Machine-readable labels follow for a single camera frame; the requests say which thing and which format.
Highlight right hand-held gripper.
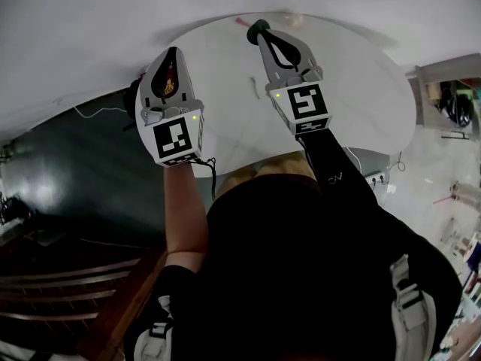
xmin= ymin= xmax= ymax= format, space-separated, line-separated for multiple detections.
xmin=256 ymin=29 xmax=334 ymax=135

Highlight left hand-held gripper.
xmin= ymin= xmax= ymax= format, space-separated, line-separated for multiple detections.
xmin=141 ymin=47 xmax=206 ymax=168

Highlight small dark green round cap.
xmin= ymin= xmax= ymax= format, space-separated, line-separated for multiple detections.
xmin=246 ymin=19 xmax=271 ymax=44

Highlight person's left forearm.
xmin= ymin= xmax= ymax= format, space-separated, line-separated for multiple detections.
xmin=163 ymin=162 xmax=210 ymax=268

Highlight person's right forearm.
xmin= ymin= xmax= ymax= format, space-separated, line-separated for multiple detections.
xmin=295 ymin=128 xmax=379 ymax=206

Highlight round white table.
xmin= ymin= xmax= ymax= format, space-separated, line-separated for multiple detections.
xmin=134 ymin=11 xmax=416 ymax=206

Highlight black chair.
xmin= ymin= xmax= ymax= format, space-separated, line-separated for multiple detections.
xmin=122 ymin=74 xmax=146 ymax=133

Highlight person's tan trousers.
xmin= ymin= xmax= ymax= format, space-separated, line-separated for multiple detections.
xmin=216 ymin=152 xmax=319 ymax=199

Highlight grey wooden shelf unit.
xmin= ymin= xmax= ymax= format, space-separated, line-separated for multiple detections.
xmin=405 ymin=53 xmax=481 ymax=141

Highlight person's black shirt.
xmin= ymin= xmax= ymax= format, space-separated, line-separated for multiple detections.
xmin=150 ymin=174 xmax=463 ymax=361

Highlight dark wooden slatted bench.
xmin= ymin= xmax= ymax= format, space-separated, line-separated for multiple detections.
xmin=0 ymin=238 xmax=168 ymax=361

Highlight white cable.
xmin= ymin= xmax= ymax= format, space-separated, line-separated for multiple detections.
xmin=73 ymin=105 xmax=129 ymax=120

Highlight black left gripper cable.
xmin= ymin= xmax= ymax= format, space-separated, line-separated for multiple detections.
xmin=195 ymin=157 xmax=218 ymax=202

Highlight grey left backpack strap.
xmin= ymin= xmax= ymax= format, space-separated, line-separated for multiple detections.
xmin=133 ymin=295 xmax=176 ymax=361

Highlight grey backpack strap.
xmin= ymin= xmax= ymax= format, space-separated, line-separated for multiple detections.
xmin=389 ymin=253 xmax=437 ymax=361
xmin=133 ymin=295 xmax=176 ymax=361

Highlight grey right backpack strap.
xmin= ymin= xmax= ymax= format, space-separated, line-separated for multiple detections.
xmin=389 ymin=253 xmax=437 ymax=361

